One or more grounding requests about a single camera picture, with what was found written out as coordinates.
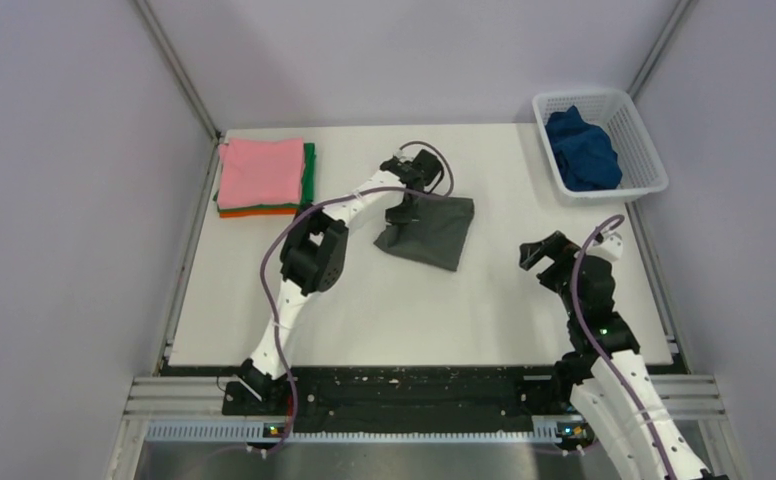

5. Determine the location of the grey cable duct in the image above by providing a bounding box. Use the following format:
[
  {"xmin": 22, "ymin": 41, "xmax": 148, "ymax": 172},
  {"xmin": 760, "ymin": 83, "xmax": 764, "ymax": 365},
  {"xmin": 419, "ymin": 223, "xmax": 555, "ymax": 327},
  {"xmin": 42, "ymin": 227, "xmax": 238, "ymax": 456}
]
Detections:
[{"xmin": 145, "ymin": 420, "xmax": 561, "ymax": 444}]

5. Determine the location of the green folded t-shirt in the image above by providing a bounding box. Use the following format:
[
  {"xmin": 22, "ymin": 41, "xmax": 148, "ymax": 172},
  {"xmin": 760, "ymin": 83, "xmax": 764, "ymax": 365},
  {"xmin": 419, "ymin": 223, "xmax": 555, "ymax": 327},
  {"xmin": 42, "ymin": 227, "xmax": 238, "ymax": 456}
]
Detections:
[{"xmin": 213, "ymin": 142, "xmax": 317, "ymax": 213}]

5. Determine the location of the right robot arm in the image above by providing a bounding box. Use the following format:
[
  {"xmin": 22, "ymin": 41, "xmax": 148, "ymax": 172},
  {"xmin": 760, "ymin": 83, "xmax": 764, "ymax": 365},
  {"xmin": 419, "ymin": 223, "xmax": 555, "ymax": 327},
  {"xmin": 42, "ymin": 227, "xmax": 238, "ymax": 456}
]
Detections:
[{"xmin": 519, "ymin": 231, "xmax": 717, "ymax": 479}]

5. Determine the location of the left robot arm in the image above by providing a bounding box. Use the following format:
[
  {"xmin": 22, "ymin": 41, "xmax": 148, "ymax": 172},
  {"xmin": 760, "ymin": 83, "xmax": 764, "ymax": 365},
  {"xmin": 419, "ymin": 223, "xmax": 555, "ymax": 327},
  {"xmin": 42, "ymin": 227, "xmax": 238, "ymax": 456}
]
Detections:
[{"xmin": 237, "ymin": 141, "xmax": 454, "ymax": 414}]

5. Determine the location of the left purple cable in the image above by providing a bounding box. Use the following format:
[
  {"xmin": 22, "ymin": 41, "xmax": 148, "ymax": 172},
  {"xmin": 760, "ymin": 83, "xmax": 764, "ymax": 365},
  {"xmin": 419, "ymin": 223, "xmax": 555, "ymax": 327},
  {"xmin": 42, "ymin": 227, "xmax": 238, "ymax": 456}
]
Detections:
[{"xmin": 258, "ymin": 140, "xmax": 456, "ymax": 458}]

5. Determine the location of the pink folded t-shirt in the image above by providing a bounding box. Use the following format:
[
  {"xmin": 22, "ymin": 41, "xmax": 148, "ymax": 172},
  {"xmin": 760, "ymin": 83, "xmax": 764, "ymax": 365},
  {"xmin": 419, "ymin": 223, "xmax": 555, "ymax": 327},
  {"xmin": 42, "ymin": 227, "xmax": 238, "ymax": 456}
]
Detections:
[{"xmin": 217, "ymin": 138, "xmax": 305, "ymax": 210}]

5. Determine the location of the orange folded t-shirt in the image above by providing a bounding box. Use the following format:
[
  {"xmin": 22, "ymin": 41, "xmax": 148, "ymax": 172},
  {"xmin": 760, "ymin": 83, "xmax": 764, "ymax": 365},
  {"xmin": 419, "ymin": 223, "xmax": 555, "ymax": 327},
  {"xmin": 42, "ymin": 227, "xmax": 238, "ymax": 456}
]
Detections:
[{"xmin": 218, "ymin": 207, "xmax": 298, "ymax": 218}]

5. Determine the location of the blue t-shirt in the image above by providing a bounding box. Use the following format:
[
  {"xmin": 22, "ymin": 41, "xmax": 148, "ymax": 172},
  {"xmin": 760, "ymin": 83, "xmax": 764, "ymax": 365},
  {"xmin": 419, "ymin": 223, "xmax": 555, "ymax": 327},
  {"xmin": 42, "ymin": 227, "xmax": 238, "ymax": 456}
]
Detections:
[{"xmin": 545, "ymin": 106, "xmax": 623, "ymax": 192}]

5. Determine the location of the white plastic basket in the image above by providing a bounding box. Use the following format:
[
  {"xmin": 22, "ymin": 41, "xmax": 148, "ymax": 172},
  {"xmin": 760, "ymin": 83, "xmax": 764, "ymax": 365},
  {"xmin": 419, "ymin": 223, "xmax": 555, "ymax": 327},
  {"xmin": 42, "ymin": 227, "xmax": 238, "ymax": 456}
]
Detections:
[{"xmin": 532, "ymin": 88, "xmax": 669, "ymax": 206}]

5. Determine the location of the dark grey t-shirt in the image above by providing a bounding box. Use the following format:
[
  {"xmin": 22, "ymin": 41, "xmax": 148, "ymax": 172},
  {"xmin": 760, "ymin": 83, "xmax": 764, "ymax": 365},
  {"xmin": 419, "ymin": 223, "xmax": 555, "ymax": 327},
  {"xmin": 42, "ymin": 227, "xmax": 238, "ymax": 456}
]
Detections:
[{"xmin": 374, "ymin": 197, "xmax": 475, "ymax": 272}]

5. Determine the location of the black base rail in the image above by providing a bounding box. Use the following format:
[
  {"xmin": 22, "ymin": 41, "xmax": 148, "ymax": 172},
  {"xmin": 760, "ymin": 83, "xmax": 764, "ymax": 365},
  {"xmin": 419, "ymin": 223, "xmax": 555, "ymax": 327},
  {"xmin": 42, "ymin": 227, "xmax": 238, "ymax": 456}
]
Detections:
[{"xmin": 222, "ymin": 366, "xmax": 581, "ymax": 436}]

